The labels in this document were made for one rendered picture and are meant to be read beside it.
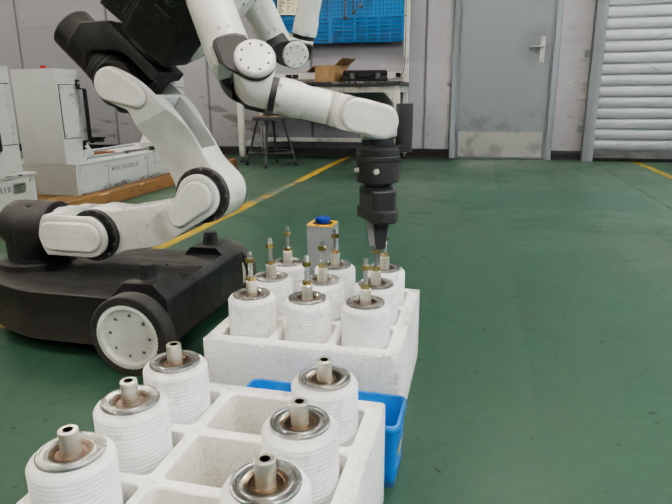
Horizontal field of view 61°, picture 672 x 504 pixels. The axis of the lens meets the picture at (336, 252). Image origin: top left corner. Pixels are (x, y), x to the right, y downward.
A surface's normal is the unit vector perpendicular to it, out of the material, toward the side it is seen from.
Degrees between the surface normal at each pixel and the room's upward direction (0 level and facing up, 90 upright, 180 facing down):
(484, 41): 90
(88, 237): 90
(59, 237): 90
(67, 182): 90
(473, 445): 0
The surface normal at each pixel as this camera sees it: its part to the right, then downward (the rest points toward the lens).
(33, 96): -0.24, 0.25
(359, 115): 0.06, 0.26
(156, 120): -0.04, 0.61
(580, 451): -0.01, -0.96
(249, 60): 0.17, -0.24
